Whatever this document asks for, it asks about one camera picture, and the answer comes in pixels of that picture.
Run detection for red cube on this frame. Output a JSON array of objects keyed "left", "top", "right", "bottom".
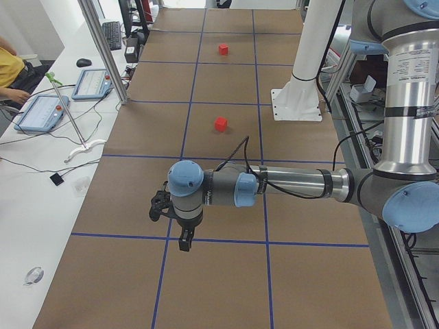
[
  {"left": 214, "top": 117, "right": 228, "bottom": 132},
  {"left": 218, "top": 43, "right": 229, "bottom": 56}
]

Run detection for black keyboard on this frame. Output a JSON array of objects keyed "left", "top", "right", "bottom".
[{"left": 102, "top": 21, "right": 121, "bottom": 51}]

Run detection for small black square pad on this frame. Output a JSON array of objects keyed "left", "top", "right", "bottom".
[{"left": 49, "top": 173, "right": 64, "bottom": 186}]

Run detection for person in yellow shirt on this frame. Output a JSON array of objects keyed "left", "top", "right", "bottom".
[{"left": 1, "top": 38, "right": 35, "bottom": 110}]

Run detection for blue teach pendant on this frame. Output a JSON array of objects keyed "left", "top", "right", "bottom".
[
  {"left": 71, "top": 69, "right": 112, "bottom": 101},
  {"left": 14, "top": 95, "right": 64, "bottom": 132}
]

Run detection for brown paper table mat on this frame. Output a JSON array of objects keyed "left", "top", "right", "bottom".
[{"left": 34, "top": 9, "right": 392, "bottom": 328}]

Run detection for white small box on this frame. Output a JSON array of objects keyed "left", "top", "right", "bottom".
[{"left": 350, "top": 75, "right": 376, "bottom": 103}]

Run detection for black computer mouse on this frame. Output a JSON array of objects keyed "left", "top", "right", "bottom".
[{"left": 76, "top": 58, "right": 92, "bottom": 68}]

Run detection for near blue teach pendant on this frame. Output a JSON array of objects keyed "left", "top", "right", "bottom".
[{"left": 14, "top": 95, "right": 64, "bottom": 132}]

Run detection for clear tape roll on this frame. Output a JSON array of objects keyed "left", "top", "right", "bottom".
[{"left": 23, "top": 267, "right": 45, "bottom": 286}]

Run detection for far blue teach pendant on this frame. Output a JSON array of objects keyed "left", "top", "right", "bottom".
[{"left": 71, "top": 69, "right": 112, "bottom": 101}]

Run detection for black power adapter box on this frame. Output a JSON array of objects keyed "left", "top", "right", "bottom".
[{"left": 124, "top": 37, "right": 139, "bottom": 64}]

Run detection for grabber stick with white handle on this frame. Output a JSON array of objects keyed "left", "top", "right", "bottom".
[{"left": 45, "top": 73, "right": 106, "bottom": 164}]

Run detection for aluminium frame post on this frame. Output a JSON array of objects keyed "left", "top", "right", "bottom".
[{"left": 78, "top": 0, "right": 128, "bottom": 105}]

